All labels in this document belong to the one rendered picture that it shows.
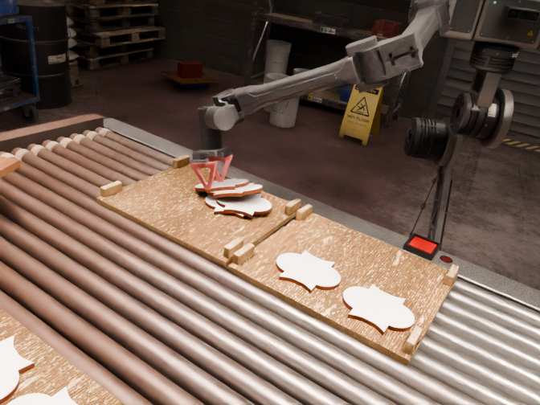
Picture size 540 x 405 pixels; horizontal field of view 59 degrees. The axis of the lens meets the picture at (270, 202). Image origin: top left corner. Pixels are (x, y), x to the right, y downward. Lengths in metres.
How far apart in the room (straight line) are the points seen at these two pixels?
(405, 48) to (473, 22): 0.57
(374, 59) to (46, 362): 0.86
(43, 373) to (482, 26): 1.46
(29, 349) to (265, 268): 0.47
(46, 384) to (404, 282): 0.72
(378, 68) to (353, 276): 0.46
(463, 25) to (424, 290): 0.88
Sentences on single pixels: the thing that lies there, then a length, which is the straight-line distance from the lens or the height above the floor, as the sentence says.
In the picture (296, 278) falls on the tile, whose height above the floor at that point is 0.95.
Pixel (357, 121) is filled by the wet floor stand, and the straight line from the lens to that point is 4.73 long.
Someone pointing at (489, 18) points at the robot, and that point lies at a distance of 1.68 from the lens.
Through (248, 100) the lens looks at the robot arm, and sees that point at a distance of 1.24.
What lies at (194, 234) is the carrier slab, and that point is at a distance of 1.14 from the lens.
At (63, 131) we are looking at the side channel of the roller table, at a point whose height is 0.93.
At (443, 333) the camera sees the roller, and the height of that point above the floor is 0.92.
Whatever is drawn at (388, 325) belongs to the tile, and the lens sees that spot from 0.97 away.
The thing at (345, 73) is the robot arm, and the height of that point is 1.32.
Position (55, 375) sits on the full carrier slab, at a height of 0.94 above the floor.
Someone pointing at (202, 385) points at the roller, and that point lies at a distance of 0.83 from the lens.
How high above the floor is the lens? 1.54
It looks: 28 degrees down
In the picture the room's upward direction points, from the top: 8 degrees clockwise
